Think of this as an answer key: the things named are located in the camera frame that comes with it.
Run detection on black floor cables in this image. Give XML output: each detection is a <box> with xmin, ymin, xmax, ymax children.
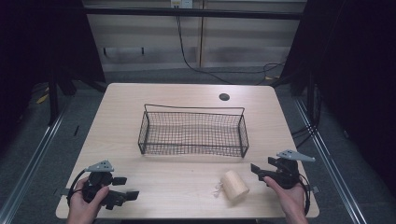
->
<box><xmin>290</xmin><ymin>83</ymin><xmax>322</xmax><ymax>149</ymax></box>

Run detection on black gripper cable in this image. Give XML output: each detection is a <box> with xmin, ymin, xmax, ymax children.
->
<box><xmin>298</xmin><ymin>173</ymin><xmax>312</xmax><ymax>217</ymax></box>
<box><xmin>66</xmin><ymin>168</ymin><xmax>88</xmax><ymax>207</ymax></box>

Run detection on black stand leg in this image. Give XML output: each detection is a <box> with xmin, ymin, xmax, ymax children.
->
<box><xmin>47</xmin><ymin>73</ymin><xmax>61</xmax><ymax>126</ymax></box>

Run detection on person's right hand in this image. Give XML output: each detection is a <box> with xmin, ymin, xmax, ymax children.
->
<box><xmin>263</xmin><ymin>175</ymin><xmax>308</xmax><ymax>218</ymax></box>

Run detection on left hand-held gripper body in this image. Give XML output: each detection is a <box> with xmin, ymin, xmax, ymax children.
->
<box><xmin>81</xmin><ymin>160</ymin><xmax>115</xmax><ymax>205</ymax></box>

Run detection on white wall outlet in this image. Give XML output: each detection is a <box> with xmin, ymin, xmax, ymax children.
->
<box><xmin>169</xmin><ymin>0</ymin><xmax>194</xmax><ymax>9</ymax></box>

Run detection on metal floor rail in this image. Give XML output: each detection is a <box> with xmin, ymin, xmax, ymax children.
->
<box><xmin>292</xmin><ymin>95</ymin><xmax>370</xmax><ymax>224</ymax></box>
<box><xmin>0</xmin><ymin>102</ymin><xmax>70</xmax><ymax>224</ymax></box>

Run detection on wooden cylinder with string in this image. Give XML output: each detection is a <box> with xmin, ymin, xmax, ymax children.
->
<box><xmin>213</xmin><ymin>170</ymin><xmax>250</xmax><ymax>203</ymax></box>

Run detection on yellow floor tape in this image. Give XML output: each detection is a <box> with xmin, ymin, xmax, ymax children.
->
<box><xmin>35</xmin><ymin>87</ymin><xmax>50</xmax><ymax>105</ymax></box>

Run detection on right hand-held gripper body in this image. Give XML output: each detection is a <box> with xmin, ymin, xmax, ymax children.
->
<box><xmin>267</xmin><ymin>149</ymin><xmax>317</xmax><ymax>190</ymax></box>

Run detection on black curtain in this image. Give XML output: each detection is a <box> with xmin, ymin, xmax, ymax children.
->
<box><xmin>278</xmin><ymin>0</ymin><xmax>396</xmax><ymax>190</ymax></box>
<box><xmin>0</xmin><ymin>0</ymin><xmax>107</xmax><ymax>94</ymax></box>

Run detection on black wire mesh basket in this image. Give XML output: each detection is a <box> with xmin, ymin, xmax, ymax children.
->
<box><xmin>137</xmin><ymin>104</ymin><xmax>250</xmax><ymax>159</ymax></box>

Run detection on person's left hand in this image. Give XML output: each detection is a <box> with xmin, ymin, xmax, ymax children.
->
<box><xmin>65</xmin><ymin>176</ymin><xmax>111</xmax><ymax>224</ymax></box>

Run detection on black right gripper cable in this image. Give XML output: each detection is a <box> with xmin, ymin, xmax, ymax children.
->
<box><xmin>298</xmin><ymin>173</ymin><xmax>312</xmax><ymax>217</ymax></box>

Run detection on black wall cable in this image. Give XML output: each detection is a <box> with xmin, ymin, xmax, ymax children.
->
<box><xmin>176</xmin><ymin>15</ymin><xmax>287</xmax><ymax>86</ymax></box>

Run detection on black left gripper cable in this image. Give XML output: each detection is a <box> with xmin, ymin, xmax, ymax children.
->
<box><xmin>66</xmin><ymin>168</ymin><xmax>88</xmax><ymax>207</ymax></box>

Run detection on black horizontal bar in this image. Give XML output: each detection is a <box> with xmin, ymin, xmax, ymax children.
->
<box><xmin>81</xmin><ymin>7</ymin><xmax>308</xmax><ymax>21</ymax></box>

